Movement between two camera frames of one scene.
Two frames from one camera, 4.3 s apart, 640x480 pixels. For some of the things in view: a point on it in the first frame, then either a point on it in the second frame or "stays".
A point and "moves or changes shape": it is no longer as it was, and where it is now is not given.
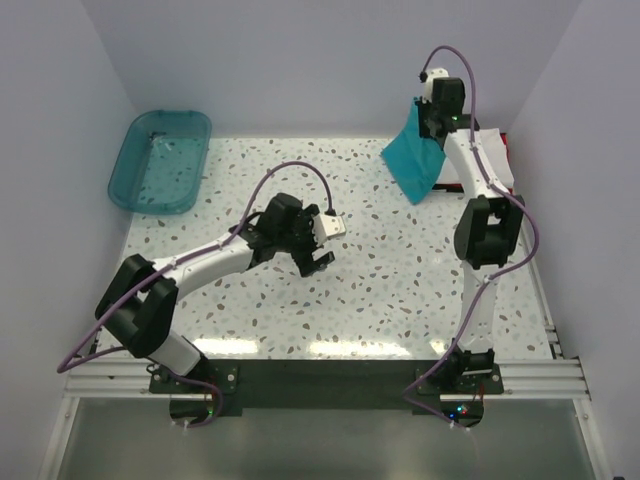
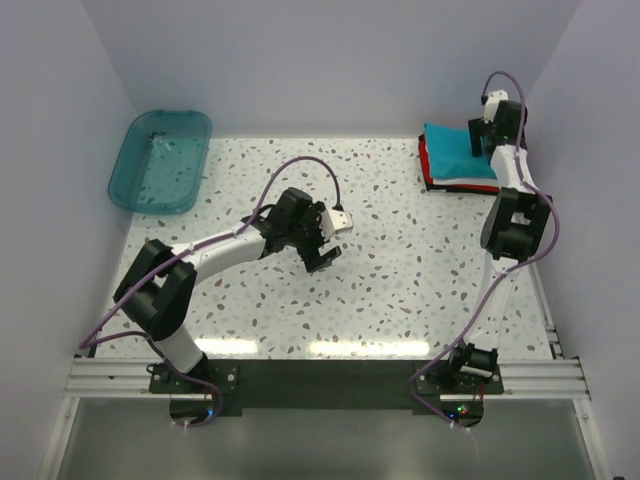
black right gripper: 424,132 -> 478,128
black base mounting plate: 324,387 stays
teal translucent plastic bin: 161,161 stays
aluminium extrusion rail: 108,379 stays
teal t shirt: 416,162 moves or changes shape
